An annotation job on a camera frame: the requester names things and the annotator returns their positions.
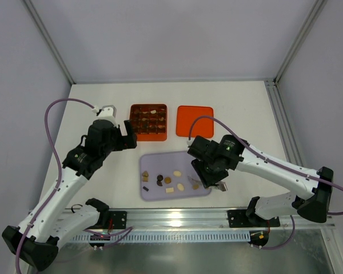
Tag metal serving tongs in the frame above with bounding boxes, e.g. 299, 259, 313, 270
187, 175, 228, 192

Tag orange tin lid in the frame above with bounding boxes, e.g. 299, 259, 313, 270
176, 105, 214, 139

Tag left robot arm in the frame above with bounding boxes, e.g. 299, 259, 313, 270
2, 119, 137, 271

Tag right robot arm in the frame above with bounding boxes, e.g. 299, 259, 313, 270
188, 135, 333, 225

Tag orange chocolate tin box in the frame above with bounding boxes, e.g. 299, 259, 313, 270
129, 103, 167, 142

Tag white swirl chocolate lower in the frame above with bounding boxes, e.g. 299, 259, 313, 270
177, 183, 185, 191

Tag tan ridged square chocolate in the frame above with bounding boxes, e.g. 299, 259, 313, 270
164, 177, 172, 184

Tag white rectangular chocolate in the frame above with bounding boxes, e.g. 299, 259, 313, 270
166, 187, 174, 193

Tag lavender plastic tray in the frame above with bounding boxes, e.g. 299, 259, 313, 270
139, 151, 211, 202

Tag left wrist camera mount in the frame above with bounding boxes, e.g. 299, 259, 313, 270
91, 105, 117, 126

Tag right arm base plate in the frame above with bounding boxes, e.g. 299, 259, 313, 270
227, 209, 281, 228

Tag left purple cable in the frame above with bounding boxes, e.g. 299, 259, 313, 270
15, 98, 134, 274

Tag slotted cable duct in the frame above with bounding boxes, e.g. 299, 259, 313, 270
69, 230, 250, 244

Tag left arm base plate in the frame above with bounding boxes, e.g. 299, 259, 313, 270
101, 211, 127, 229

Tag aluminium frame rail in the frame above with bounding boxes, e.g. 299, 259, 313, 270
59, 205, 336, 229

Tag right side aluminium rail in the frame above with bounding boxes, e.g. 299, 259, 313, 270
264, 80, 307, 167

